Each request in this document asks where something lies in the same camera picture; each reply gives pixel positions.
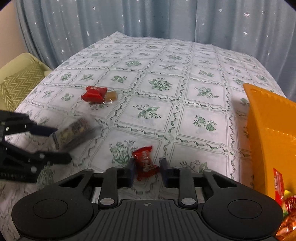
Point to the blue star curtain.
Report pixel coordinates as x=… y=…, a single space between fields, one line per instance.
x=53 y=31

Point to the small brown candy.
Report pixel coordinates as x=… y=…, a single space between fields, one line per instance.
x=111 y=96

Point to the clear mixed nuts packet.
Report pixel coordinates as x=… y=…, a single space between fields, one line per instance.
x=74 y=133

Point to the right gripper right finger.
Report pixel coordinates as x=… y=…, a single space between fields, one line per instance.
x=210 y=183

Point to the bright red snack packet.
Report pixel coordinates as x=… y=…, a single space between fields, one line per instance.
x=94 y=94

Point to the snacks pile in basket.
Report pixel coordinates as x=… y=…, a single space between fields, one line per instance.
x=287 y=202

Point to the floral white tablecloth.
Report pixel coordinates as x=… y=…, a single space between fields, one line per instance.
x=184 y=99

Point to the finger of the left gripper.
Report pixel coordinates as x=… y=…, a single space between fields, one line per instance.
x=34 y=129
x=46 y=158

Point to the small red snack packet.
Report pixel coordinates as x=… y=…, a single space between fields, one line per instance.
x=144 y=167

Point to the green zigzag cushion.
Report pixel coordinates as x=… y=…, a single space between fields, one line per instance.
x=16 y=87

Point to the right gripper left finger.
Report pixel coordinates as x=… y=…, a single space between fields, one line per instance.
x=109 y=181

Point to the orange plastic basket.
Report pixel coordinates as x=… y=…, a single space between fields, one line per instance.
x=271 y=128

